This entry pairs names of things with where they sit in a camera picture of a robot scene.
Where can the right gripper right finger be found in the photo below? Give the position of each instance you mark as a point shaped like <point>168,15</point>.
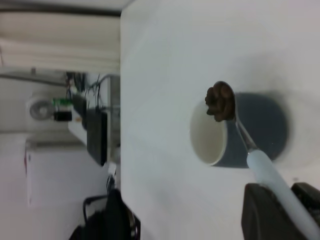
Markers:
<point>307,197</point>

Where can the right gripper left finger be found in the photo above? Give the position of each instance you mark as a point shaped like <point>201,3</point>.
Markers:
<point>265,215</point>

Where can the dark grey ceramic mug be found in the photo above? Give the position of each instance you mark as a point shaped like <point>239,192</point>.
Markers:
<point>257,130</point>

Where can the scooped coffee beans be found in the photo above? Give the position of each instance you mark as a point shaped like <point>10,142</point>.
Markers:
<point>217,102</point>

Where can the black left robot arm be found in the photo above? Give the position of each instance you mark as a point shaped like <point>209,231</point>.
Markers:
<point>112,217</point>

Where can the black electronics box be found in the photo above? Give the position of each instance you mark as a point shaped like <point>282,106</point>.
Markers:
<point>96,135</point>

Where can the white cabinet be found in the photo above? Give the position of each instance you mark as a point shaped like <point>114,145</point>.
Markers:
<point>65,175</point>

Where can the green circuit board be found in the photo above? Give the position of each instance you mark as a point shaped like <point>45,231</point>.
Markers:
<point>62,101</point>

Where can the white round fan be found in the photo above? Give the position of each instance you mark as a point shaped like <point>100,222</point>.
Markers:
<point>40,108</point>

